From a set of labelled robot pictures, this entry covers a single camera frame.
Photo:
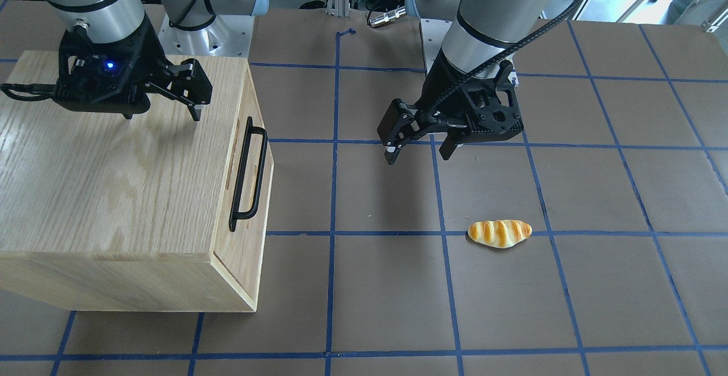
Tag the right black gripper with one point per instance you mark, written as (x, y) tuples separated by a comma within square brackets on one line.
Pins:
[(149, 52)]

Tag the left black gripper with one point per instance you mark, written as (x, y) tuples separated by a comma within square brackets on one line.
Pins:
[(437, 89)]

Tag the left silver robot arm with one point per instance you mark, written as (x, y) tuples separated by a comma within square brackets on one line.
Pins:
[(486, 32)]

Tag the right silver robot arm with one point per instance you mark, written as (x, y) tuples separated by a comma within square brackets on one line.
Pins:
[(114, 20)]

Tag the wooden drawer cabinet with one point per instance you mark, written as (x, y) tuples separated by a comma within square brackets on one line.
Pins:
[(100, 213)]

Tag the toy bread roll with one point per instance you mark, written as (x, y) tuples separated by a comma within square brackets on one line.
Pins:
[(499, 234)]

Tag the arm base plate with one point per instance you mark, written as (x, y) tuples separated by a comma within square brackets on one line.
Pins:
[(227, 36), (432, 35)]

